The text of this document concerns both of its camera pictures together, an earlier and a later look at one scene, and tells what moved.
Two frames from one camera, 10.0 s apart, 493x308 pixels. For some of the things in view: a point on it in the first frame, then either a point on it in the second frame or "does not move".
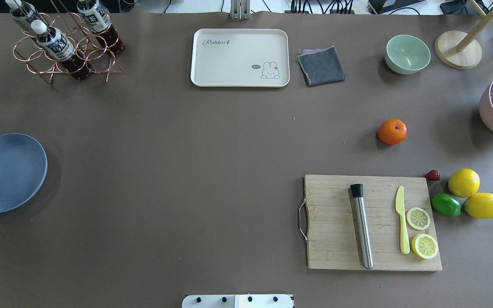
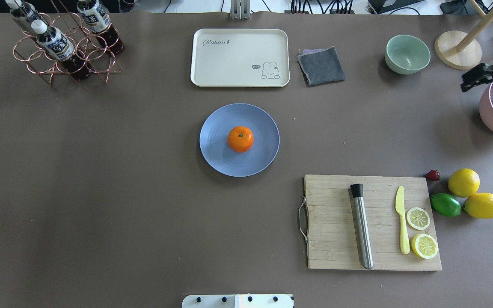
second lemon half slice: [424, 245] does not move
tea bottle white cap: [96, 19] does not move
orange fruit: [392, 131] → [240, 139]
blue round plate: [14, 167] → [214, 146]
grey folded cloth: [321, 66] does not move
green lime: [446, 205] does not move
